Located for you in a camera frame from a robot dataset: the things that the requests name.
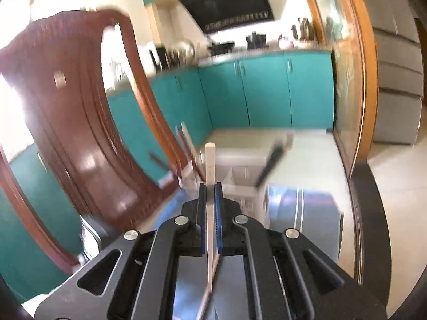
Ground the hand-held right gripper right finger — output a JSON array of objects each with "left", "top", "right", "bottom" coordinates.
[{"left": 213, "top": 182, "right": 345, "bottom": 320}]

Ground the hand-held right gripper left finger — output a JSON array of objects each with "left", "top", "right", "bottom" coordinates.
[{"left": 77, "top": 183, "right": 209, "bottom": 320}]

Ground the white plastic utensil holder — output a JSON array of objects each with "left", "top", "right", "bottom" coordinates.
[{"left": 178, "top": 165, "right": 271, "bottom": 230}]

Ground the long light wooden chopstick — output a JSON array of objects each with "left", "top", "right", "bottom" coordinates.
[{"left": 205, "top": 143, "right": 217, "bottom": 294}]

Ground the cream chopstick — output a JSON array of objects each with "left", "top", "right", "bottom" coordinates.
[
  {"left": 180, "top": 122, "right": 203, "bottom": 178},
  {"left": 198, "top": 255, "right": 221, "bottom": 320}
]

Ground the black chopstick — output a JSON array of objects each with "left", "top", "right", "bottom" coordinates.
[{"left": 254, "top": 136, "right": 291, "bottom": 188}]

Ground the carved wooden chair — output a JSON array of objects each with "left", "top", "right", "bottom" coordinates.
[{"left": 0, "top": 8, "right": 188, "bottom": 268}]

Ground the grey kitchen countertop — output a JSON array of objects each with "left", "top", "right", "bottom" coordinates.
[{"left": 197, "top": 48, "right": 333, "bottom": 67}]

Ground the black countertop appliance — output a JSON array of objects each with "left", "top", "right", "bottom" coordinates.
[{"left": 156, "top": 46, "right": 168, "bottom": 71}]

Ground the stainless steel pot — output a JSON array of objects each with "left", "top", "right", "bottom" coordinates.
[{"left": 172, "top": 39, "right": 197, "bottom": 66}]

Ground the black wok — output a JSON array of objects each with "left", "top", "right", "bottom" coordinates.
[{"left": 208, "top": 41, "right": 236, "bottom": 56}]

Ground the white countertop appliance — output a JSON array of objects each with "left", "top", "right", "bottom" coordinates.
[{"left": 146, "top": 41, "right": 161, "bottom": 74}]

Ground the black cooking pot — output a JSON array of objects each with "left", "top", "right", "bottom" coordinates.
[{"left": 246, "top": 32, "right": 268, "bottom": 50}]

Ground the wood framed glass door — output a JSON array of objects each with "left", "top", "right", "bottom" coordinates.
[{"left": 296, "top": 0, "right": 380, "bottom": 285}]

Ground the kitchen utensil rack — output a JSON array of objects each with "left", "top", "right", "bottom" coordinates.
[{"left": 291, "top": 17, "right": 316, "bottom": 49}]

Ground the black range hood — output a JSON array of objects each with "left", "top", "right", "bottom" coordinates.
[{"left": 179, "top": 0, "right": 275, "bottom": 34}]

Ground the grey refrigerator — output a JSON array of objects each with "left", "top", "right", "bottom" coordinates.
[{"left": 354, "top": 0, "right": 425, "bottom": 146}]

